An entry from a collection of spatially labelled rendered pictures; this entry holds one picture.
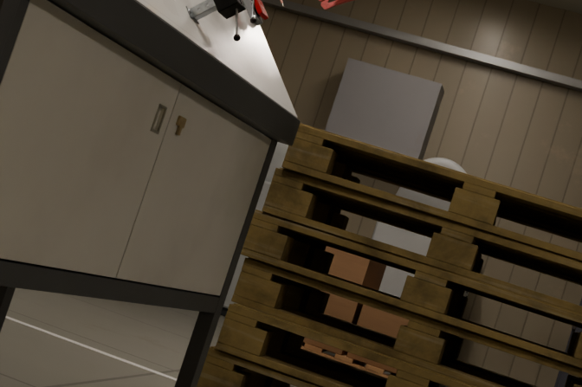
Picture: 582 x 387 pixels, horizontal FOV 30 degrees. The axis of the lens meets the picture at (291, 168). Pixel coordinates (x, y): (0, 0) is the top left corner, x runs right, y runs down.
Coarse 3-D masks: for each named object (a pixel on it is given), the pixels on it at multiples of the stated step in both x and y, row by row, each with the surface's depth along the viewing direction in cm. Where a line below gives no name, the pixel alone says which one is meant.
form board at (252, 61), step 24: (144, 0) 184; (168, 0) 199; (192, 0) 217; (168, 24) 192; (192, 24) 208; (216, 24) 226; (240, 24) 250; (216, 48) 217; (240, 48) 238; (264, 48) 264; (240, 72) 228; (264, 72) 252; (288, 96) 266
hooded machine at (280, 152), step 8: (280, 144) 765; (280, 152) 762; (272, 160) 760; (280, 160) 759; (272, 168) 757; (272, 176) 755; (264, 184) 748; (264, 192) 747; (264, 200) 745; (256, 208) 746; (240, 256) 743; (240, 264) 742; (240, 272) 742; (232, 280) 742; (232, 288) 741; (224, 304) 741; (224, 312) 744
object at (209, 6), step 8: (208, 0) 209; (216, 0) 207; (224, 0) 207; (232, 0) 206; (240, 0) 209; (192, 8) 210; (200, 8) 209; (208, 8) 209; (216, 8) 209; (224, 8) 206; (232, 8) 207; (240, 8) 208; (192, 16) 210; (200, 16) 210; (224, 16) 209
